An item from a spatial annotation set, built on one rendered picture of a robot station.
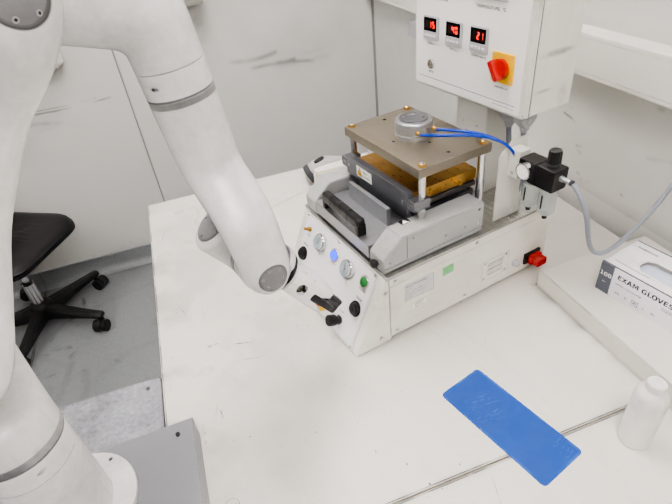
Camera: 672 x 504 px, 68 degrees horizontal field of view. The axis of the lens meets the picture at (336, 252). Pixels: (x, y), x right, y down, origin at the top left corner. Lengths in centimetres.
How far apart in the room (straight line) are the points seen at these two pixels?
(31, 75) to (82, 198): 217
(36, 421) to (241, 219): 36
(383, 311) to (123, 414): 55
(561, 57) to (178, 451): 98
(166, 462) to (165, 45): 64
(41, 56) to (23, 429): 45
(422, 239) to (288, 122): 176
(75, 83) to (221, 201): 187
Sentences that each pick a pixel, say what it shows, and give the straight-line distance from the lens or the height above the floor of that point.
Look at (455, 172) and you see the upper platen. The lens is 108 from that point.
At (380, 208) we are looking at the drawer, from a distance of 104.
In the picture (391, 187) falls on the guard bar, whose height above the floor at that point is 105.
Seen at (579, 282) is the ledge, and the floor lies 79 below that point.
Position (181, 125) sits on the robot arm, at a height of 132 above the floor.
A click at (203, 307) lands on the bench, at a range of 126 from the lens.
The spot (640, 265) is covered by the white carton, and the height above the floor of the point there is 86.
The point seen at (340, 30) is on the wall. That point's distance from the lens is 262.
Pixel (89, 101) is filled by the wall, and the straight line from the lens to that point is 254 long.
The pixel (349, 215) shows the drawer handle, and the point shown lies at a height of 101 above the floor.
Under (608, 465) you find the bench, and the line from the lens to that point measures 99.
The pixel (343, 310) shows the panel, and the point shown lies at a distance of 108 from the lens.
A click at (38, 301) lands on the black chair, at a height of 15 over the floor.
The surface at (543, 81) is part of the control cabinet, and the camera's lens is 105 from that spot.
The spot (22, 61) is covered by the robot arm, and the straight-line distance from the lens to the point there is 56.
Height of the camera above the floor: 155
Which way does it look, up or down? 36 degrees down
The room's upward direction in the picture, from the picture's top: 7 degrees counter-clockwise
